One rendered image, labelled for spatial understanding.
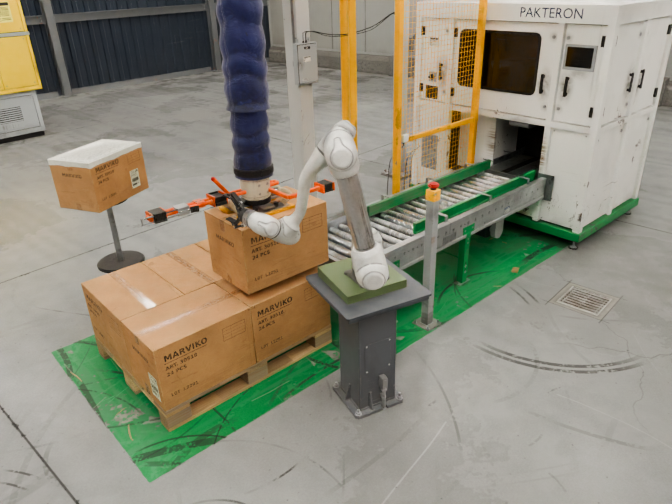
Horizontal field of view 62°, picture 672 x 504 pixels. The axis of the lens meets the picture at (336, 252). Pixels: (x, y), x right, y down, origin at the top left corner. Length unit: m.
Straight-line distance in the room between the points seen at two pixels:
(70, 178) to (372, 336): 2.78
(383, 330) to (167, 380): 1.18
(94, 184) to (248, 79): 2.01
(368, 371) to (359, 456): 0.44
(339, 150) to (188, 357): 1.45
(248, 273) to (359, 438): 1.08
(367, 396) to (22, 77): 8.19
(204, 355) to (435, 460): 1.34
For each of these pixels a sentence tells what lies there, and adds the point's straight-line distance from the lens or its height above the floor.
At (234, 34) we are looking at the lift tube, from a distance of 2.98.
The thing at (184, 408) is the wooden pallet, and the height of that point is 0.10.
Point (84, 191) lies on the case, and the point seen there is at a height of 0.79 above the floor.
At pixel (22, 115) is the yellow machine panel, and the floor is 0.37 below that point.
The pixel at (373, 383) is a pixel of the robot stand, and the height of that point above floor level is 0.18.
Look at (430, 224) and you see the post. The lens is 3.65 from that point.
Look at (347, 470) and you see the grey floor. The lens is 3.02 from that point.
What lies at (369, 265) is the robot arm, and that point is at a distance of 2.60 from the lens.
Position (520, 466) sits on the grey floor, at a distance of 3.14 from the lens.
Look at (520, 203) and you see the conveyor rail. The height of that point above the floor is 0.47.
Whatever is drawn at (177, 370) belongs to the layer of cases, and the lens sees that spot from 3.17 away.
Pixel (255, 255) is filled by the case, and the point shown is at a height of 0.85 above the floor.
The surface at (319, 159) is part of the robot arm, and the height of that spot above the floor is 1.48.
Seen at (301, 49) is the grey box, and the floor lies 1.73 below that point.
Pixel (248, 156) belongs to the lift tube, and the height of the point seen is 1.36.
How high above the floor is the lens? 2.24
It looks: 27 degrees down
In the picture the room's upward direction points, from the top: 2 degrees counter-clockwise
